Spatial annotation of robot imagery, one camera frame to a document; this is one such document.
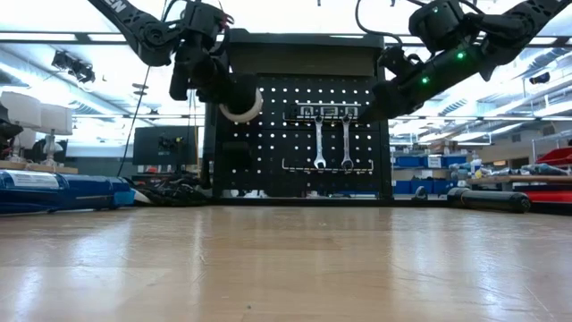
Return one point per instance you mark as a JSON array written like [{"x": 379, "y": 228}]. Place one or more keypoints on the white shade table lamp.
[
  {"x": 56, "y": 118},
  {"x": 20, "y": 109}
]

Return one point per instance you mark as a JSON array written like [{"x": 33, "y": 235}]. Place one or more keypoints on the red tilted storage bin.
[{"x": 556, "y": 157}]

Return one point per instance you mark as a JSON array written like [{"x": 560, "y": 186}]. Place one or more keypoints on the black pegboard cart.
[{"x": 308, "y": 58}]

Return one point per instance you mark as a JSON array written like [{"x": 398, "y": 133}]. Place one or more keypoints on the silver combination wrench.
[
  {"x": 319, "y": 143},
  {"x": 347, "y": 143}
]

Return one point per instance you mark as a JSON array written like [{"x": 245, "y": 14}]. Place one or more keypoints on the wooden shelf board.
[{"x": 44, "y": 169}]

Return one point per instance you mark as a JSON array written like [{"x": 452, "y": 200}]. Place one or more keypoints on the black cylindrical flashlight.
[{"x": 491, "y": 200}]

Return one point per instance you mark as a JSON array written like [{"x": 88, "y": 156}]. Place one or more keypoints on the black ceiling camera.
[{"x": 540, "y": 78}]

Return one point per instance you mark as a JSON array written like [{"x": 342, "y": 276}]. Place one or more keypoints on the blue storage bin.
[
  {"x": 454, "y": 161},
  {"x": 406, "y": 187},
  {"x": 409, "y": 161},
  {"x": 436, "y": 187}
]

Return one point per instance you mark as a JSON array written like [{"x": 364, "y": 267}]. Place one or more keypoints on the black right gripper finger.
[{"x": 374, "y": 114}]

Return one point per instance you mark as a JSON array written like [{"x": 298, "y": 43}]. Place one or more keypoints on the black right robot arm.
[{"x": 514, "y": 27}]

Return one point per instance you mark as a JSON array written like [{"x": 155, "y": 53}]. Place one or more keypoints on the white tape roll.
[{"x": 243, "y": 118}]

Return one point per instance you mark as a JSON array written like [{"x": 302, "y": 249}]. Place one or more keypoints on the blue caulking gun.
[{"x": 67, "y": 192}]

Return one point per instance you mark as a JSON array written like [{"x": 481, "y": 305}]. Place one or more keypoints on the black computer monitor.
[{"x": 147, "y": 147}]

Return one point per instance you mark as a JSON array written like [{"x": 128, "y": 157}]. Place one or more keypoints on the red plastic bin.
[{"x": 549, "y": 197}]

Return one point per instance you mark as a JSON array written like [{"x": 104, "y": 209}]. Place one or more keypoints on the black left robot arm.
[{"x": 134, "y": 27}]

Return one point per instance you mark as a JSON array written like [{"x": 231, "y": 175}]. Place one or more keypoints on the black work gloves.
[{"x": 174, "y": 194}]

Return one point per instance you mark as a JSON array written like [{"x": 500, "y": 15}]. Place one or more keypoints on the black aluminium table frame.
[{"x": 313, "y": 201}]

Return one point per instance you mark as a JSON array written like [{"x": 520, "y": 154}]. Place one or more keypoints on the wooden workbench top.
[{"x": 514, "y": 180}]

